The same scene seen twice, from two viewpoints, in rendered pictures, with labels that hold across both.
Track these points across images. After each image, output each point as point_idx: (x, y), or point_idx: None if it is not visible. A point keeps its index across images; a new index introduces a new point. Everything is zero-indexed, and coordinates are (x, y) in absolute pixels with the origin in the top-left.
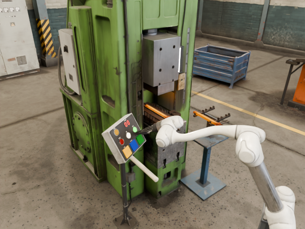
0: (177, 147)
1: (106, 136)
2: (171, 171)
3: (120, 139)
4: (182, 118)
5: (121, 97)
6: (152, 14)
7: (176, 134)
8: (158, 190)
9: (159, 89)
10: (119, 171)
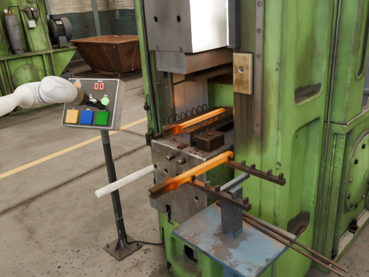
0: (190, 204)
1: None
2: (199, 256)
3: None
4: (50, 83)
5: (141, 60)
6: None
7: (16, 91)
8: (167, 257)
9: (158, 59)
10: None
